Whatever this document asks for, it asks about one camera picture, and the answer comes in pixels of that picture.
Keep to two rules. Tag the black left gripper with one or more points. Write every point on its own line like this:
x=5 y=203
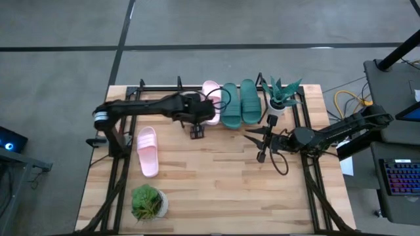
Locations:
x=200 y=109

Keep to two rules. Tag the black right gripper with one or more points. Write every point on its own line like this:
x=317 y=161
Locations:
x=275 y=142

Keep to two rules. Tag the pink rubber slide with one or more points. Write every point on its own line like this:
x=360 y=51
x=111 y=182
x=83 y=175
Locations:
x=147 y=157
x=210 y=88

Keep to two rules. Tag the green rubber slide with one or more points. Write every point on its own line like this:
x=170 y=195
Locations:
x=251 y=105
x=233 y=116

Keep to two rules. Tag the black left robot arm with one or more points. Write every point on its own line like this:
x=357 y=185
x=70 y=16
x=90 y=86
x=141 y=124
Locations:
x=147 y=106

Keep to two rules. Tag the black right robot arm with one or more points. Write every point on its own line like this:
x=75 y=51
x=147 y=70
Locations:
x=328 y=134

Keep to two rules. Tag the plain white plant pot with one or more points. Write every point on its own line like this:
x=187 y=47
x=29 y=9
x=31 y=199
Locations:
x=275 y=111

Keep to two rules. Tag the green snake plant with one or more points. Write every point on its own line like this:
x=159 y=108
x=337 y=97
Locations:
x=279 y=93

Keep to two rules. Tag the white paper sheet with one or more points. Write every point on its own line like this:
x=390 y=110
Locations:
x=347 y=167

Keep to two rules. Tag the black rectangular box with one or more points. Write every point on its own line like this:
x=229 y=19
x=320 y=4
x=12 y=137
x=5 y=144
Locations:
x=352 y=149

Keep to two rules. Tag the white triangle pattern pot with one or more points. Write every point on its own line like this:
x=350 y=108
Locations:
x=164 y=204

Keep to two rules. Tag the leafy green plant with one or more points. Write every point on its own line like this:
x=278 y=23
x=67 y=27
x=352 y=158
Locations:
x=144 y=198

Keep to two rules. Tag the grey side desk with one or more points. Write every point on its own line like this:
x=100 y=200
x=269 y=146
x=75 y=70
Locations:
x=390 y=88

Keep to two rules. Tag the rainbow backlit keyboard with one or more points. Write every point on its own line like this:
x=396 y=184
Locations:
x=403 y=178

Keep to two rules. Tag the laptop with blue screen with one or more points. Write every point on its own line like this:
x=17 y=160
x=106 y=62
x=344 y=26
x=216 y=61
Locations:
x=413 y=114

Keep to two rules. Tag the black slanted pole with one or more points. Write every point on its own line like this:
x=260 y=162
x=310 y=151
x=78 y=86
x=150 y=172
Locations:
x=397 y=52

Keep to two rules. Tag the grey leg work table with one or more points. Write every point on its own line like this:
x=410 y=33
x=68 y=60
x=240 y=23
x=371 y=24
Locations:
x=23 y=159

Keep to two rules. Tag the black computer with blue light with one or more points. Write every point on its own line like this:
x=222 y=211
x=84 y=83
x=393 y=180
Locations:
x=16 y=139

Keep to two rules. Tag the black aluminium table frame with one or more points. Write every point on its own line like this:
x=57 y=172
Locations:
x=122 y=177

